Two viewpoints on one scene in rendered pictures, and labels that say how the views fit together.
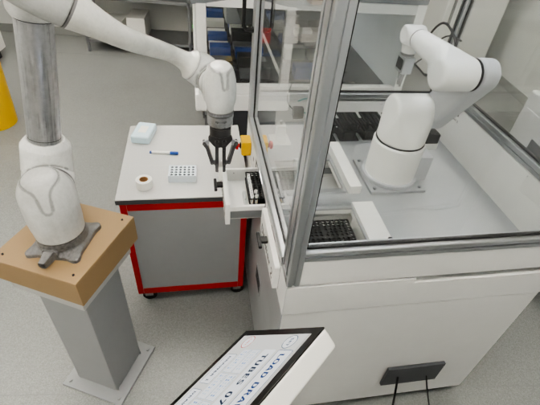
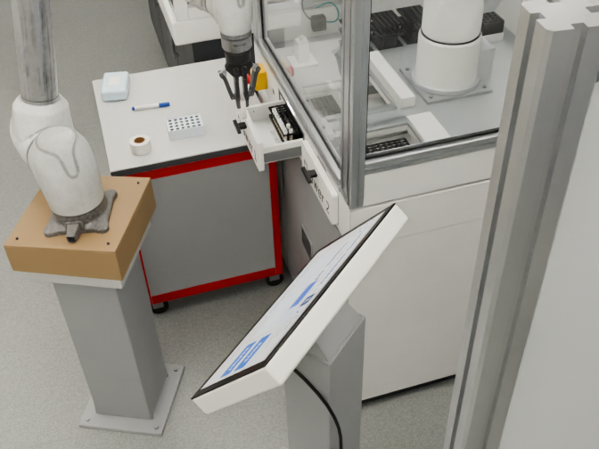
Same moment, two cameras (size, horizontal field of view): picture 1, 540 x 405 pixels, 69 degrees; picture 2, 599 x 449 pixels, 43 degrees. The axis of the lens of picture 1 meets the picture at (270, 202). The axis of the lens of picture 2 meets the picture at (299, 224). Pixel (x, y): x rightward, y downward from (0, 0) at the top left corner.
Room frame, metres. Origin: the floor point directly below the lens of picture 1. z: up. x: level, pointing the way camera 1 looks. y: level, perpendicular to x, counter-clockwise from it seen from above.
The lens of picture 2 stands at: (-0.80, 0.14, 2.25)
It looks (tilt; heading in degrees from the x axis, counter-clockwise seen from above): 41 degrees down; 357
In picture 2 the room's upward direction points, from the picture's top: 2 degrees counter-clockwise
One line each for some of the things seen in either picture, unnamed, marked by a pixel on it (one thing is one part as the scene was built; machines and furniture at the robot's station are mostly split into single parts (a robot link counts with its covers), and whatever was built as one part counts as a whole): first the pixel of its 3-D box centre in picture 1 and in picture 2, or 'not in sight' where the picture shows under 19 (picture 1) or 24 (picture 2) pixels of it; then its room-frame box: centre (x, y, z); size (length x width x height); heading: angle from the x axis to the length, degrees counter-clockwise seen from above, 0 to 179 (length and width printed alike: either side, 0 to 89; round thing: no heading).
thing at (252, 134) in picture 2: (225, 190); (249, 133); (1.24, 0.19, 0.87); 0.29 x 0.02 x 0.11; 13
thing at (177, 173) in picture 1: (182, 173); (184, 126); (1.44, 0.41, 0.78); 0.12 x 0.08 x 0.04; 101
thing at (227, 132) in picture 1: (220, 135); (238, 61); (1.20, 0.20, 1.15); 0.08 x 0.07 x 0.09; 103
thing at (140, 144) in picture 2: (144, 182); (140, 144); (1.34, 0.56, 0.78); 0.07 x 0.07 x 0.04
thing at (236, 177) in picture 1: (276, 190); (310, 123); (1.28, -0.02, 0.86); 0.40 x 0.26 x 0.06; 103
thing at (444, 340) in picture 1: (348, 265); (419, 213); (1.33, -0.42, 0.40); 1.03 x 0.95 x 0.80; 13
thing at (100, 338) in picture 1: (95, 321); (114, 327); (0.89, 0.68, 0.38); 0.30 x 0.30 x 0.76; 77
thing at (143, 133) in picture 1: (144, 132); (115, 85); (1.75, 0.69, 0.78); 0.15 x 0.10 x 0.04; 1
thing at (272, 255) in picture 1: (269, 245); (319, 181); (0.96, -0.01, 0.87); 0.29 x 0.02 x 0.11; 13
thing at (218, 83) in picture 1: (218, 84); (231, 2); (1.21, 0.21, 1.33); 0.13 x 0.11 x 0.16; 28
